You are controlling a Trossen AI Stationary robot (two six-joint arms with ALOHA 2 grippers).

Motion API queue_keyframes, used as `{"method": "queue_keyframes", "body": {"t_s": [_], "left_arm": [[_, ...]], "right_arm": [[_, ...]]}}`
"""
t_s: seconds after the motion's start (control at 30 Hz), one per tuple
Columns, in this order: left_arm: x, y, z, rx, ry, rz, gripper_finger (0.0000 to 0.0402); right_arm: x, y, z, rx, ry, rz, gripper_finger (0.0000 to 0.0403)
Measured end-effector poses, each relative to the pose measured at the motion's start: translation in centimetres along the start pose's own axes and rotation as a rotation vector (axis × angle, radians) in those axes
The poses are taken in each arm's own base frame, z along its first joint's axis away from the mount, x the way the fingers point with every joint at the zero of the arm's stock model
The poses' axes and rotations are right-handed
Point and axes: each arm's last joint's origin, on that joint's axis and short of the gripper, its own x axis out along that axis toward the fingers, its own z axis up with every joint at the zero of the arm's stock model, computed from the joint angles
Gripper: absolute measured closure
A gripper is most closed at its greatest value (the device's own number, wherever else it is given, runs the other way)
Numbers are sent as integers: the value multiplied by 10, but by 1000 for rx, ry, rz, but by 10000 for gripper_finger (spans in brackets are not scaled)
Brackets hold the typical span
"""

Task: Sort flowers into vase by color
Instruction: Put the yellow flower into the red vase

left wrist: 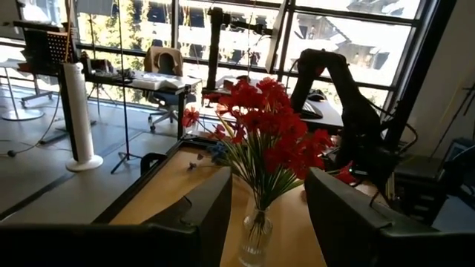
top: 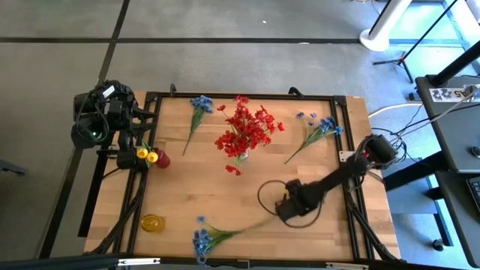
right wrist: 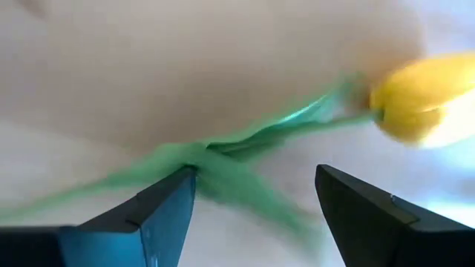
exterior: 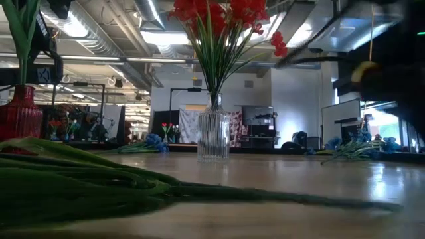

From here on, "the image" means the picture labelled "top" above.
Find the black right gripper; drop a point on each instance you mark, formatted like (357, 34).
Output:
(288, 210)

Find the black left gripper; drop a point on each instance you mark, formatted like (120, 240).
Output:
(126, 160)

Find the yellow artificial tulip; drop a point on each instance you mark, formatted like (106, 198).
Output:
(142, 153)
(152, 157)

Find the red artificial flower bunch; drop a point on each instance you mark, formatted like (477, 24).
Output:
(243, 112)
(228, 144)
(268, 120)

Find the blue artificial flower bunch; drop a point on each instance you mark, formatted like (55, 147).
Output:
(326, 125)
(202, 240)
(202, 103)

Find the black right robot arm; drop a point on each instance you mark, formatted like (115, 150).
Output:
(337, 178)

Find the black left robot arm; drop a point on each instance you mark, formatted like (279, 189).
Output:
(101, 112)

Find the red ribbed glass vase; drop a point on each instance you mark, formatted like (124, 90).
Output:
(163, 160)

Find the yellow glass vase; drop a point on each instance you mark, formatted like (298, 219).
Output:
(152, 224)

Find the clear ribbed glass vase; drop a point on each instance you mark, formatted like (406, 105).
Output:
(244, 155)

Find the black table side panel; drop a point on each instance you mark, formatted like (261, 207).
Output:
(90, 202)

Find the small red flower sprig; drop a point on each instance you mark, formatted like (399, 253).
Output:
(230, 168)

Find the dark grey curved object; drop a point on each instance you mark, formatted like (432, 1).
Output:
(13, 169)

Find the black caster wheel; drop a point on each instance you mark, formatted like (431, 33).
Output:
(437, 244)

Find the small black floor box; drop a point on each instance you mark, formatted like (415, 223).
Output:
(413, 96)

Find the dark grey desk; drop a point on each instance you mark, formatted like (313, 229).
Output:
(453, 127)

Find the black keyboard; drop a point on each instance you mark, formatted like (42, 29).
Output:
(475, 191)

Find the black tripod stand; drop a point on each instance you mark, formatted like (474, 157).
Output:
(403, 60)

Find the pole with white round base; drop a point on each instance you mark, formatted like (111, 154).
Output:
(375, 42)

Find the black desk knob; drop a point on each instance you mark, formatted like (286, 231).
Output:
(475, 150)

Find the white printed label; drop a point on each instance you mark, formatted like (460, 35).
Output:
(446, 93)

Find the black slanted pole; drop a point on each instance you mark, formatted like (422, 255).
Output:
(457, 63)

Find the silver metal bracket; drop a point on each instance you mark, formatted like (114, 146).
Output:
(347, 266)

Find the black bar with metal bracket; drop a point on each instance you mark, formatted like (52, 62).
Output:
(56, 262)

